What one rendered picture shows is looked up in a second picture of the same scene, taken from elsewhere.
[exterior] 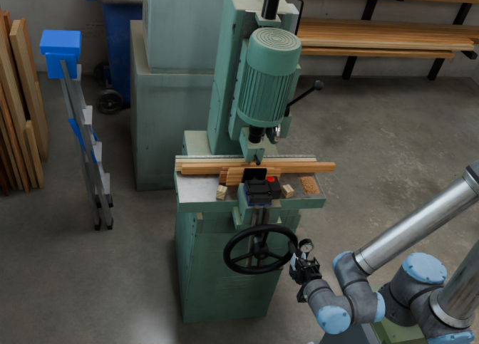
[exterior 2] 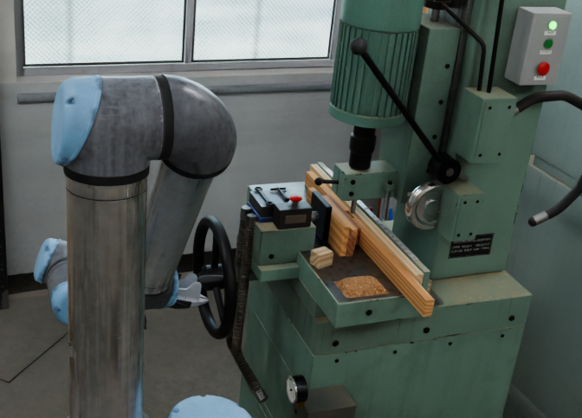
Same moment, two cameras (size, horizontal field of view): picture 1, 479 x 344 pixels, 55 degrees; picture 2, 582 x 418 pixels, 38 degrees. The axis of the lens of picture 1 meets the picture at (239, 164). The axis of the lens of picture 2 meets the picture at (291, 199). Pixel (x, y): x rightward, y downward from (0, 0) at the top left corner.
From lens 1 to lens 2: 220 cm
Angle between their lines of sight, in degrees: 70
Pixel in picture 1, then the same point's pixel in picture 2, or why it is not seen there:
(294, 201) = (313, 278)
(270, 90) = (339, 48)
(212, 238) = (259, 286)
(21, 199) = not seen: hidden behind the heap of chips
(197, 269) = (248, 344)
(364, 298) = not seen: hidden behind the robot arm
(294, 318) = not seen: outside the picture
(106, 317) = (220, 386)
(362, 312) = (55, 273)
